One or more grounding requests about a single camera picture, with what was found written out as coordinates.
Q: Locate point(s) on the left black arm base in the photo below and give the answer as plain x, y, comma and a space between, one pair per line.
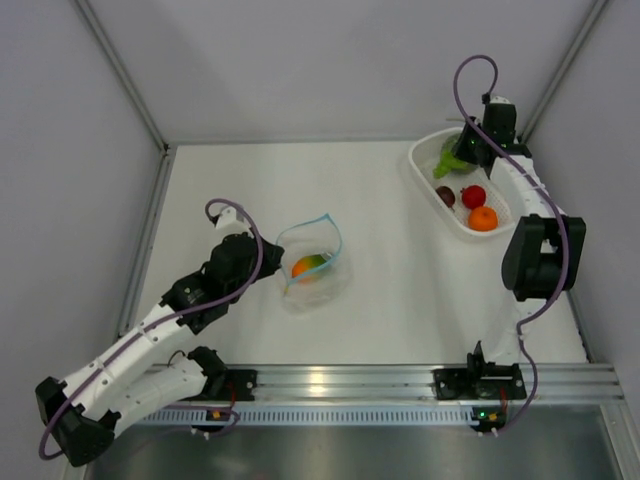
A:
235, 385

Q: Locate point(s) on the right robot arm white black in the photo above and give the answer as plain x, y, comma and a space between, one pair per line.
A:
542, 257

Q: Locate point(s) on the aluminium mounting rail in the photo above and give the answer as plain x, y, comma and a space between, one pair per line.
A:
558, 384

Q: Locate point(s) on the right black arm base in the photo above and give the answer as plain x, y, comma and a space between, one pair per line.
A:
479, 380

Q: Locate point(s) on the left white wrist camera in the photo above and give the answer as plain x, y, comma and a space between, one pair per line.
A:
229, 221

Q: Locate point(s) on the dark purple fake plum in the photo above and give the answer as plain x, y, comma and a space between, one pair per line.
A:
447, 195

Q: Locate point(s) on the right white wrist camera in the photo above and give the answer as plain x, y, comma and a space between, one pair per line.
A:
500, 104

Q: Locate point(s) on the red fake apple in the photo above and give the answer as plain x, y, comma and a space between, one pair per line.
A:
473, 196

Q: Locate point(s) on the clear zip top bag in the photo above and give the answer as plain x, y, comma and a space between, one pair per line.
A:
321, 285

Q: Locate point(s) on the white perforated plastic basket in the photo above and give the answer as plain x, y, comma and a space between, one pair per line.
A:
424, 156

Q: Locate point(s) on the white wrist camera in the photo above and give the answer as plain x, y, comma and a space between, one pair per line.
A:
229, 221
500, 104

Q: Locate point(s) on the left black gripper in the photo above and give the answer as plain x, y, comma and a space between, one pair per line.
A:
272, 261

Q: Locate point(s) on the green orange fake mango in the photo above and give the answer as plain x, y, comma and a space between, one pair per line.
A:
306, 263

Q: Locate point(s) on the white slotted cable duct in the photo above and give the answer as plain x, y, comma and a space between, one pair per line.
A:
351, 415

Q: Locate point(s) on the green fake grapes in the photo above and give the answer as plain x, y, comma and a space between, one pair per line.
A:
447, 164

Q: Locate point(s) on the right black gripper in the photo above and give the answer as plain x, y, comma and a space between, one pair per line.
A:
460, 151

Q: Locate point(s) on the orange fake carrot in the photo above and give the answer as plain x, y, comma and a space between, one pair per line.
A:
483, 219

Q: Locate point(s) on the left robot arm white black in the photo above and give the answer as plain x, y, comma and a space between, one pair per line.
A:
87, 410

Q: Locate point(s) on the green fake melon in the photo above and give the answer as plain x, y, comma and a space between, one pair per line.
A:
464, 149

